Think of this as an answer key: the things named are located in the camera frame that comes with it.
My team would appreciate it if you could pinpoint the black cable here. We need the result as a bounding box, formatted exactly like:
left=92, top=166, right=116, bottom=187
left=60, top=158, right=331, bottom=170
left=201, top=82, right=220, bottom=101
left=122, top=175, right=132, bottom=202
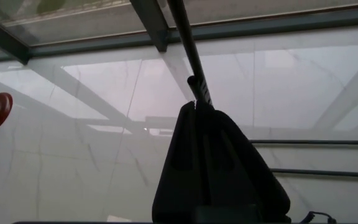
left=300, top=210, right=337, bottom=224

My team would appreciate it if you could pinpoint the black clothes rack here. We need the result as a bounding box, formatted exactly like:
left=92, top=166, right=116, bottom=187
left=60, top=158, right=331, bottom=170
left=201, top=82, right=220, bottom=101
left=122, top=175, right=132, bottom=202
left=165, top=0, right=358, bottom=179

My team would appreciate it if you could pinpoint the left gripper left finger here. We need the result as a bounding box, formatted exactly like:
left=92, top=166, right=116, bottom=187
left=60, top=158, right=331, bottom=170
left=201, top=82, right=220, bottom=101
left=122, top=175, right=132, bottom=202
left=152, top=100, right=199, bottom=223

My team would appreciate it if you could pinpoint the black garment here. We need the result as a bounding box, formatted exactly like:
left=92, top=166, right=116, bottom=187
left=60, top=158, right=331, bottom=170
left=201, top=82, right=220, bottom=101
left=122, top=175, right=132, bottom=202
left=196, top=99, right=291, bottom=223

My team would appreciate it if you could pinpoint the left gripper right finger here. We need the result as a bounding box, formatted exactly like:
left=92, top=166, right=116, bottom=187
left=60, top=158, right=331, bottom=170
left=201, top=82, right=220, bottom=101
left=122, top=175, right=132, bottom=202
left=196, top=99, right=262, bottom=223

